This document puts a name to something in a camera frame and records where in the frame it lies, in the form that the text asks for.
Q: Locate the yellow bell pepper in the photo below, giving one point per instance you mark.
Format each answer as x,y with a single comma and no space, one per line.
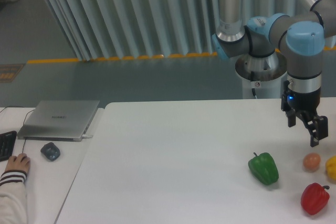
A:
330,167

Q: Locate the green bell pepper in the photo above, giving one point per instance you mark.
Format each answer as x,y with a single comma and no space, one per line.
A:
263,168

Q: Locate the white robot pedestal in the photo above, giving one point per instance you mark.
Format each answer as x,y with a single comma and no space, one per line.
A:
261,90

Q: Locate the black keyboard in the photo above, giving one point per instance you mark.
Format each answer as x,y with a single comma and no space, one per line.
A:
7,143

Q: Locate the person's hand on mouse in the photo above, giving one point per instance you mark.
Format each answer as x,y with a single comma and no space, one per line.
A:
19,163

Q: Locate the dark grey small dish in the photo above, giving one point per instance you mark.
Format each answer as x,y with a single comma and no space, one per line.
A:
50,151

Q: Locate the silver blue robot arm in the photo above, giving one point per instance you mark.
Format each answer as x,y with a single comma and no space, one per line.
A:
269,47

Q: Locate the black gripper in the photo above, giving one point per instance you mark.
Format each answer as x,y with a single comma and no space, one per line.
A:
306,104

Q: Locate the white striped sleeve forearm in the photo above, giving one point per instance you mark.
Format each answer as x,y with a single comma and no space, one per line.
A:
13,197

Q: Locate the silver closed laptop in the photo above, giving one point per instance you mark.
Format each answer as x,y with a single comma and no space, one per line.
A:
59,120

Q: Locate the red bell pepper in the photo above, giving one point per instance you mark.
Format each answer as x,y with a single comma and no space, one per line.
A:
314,198

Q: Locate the white folding screen partition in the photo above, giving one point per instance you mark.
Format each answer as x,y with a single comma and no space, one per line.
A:
134,28

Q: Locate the brown egg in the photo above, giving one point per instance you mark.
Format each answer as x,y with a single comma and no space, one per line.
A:
311,161

